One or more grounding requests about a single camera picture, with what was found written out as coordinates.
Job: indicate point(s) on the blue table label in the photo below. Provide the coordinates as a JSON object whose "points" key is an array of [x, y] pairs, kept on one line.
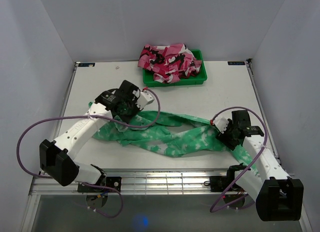
{"points": [[86, 64], [236, 63]]}

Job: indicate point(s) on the green plastic bin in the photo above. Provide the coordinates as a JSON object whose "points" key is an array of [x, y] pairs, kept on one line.
{"points": [[199, 79]]}

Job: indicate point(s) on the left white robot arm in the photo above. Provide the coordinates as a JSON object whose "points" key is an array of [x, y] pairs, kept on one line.
{"points": [[57, 157]]}

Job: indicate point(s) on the right blue table label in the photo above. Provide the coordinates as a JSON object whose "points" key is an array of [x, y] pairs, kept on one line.
{"points": [[236, 63]]}

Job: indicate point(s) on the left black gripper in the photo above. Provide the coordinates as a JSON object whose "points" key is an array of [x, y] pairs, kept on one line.
{"points": [[126, 119]]}

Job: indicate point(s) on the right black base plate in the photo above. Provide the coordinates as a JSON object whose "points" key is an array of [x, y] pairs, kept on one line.
{"points": [[219, 183]]}

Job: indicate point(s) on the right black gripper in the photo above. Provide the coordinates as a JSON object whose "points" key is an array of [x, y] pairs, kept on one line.
{"points": [[224, 139]]}

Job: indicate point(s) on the green white tie-dye trousers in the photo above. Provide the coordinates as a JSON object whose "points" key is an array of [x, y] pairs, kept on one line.
{"points": [[176, 141]]}

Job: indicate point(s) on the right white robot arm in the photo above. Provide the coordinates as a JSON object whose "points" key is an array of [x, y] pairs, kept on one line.
{"points": [[277, 196]]}

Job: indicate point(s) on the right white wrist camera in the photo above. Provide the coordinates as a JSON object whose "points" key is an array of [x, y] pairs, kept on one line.
{"points": [[221, 124]]}

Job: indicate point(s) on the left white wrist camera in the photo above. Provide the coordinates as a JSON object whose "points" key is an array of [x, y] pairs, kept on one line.
{"points": [[144, 98]]}

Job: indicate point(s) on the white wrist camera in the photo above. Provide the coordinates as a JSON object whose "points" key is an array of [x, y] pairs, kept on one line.
{"points": [[144, 98], [221, 124]]}

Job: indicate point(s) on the aluminium frame rail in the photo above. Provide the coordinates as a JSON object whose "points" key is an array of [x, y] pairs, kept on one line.
{"points": [[134, 182]]}

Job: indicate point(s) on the left blue table label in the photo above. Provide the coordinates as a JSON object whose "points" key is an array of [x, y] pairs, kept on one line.
{"points": [[86, 64]]}

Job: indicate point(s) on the pink camouflage trousers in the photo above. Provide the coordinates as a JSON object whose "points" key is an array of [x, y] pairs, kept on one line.
{"points": [[169, 63]]}

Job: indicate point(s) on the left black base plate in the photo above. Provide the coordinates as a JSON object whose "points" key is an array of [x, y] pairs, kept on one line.
{"points": [[111, 181]]}

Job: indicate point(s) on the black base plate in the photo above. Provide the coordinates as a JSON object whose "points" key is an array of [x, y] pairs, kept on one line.
{"points": [[111, 181], [219, 183]]}

